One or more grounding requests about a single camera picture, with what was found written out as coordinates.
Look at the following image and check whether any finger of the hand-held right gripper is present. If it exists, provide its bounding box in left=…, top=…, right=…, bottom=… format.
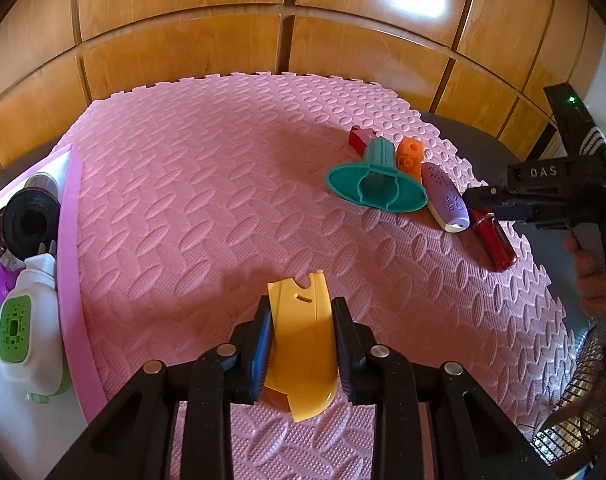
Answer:
left=464, top=185, right=540, bottom=222

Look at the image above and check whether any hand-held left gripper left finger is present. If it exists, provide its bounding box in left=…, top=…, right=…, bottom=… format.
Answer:
left=45, top=296, right=274, bottom=480

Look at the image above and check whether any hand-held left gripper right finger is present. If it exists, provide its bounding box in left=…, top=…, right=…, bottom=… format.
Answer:
left=332, top=296, right=554, bottom=480

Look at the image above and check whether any red cylinder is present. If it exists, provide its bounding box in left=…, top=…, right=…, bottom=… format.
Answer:
left=470, top=208, right=517, bottom=272

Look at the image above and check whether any yellow plastic toy piece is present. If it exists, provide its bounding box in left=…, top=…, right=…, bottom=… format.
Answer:
left=264, top=270, right=340, bottom=423

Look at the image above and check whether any purple patterned toy tube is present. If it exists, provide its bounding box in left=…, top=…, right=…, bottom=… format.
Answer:
left=420, top=161, right=471, bottom=233

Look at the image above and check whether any orange toy block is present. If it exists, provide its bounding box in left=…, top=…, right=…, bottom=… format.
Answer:
left=395, top=137, right=424, bottom=179

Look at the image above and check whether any teal funnel-shaped toy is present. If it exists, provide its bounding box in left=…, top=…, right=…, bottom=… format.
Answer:
left=326, top=137, right=429, bottom=214

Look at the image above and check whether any red puzzle piece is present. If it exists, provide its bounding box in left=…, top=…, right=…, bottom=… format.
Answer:
left=349, top=126, right=384, bottom=156

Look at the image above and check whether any white green plastic bottle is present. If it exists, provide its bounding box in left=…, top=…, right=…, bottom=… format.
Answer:
left=0, top=252, right=72, bottom=404

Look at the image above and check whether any black cylinder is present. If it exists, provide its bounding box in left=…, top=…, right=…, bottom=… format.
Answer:
left=2, top=172, right=62, bottom=261

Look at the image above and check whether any person's right hand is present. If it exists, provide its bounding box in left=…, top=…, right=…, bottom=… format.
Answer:
left=563, top=225, right=606, bottom=318

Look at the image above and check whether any pink foam puzzle mat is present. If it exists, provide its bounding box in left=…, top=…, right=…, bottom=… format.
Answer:
left=50, top=72, right=581, bottom=480

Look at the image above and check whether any wooden wardrobe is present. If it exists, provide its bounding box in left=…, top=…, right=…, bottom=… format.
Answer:
left=0, top=0, right=606, bottom=181

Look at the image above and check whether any black wire fan grille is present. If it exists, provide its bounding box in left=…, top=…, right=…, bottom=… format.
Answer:
left=530, top=325, right=606, bottom=480

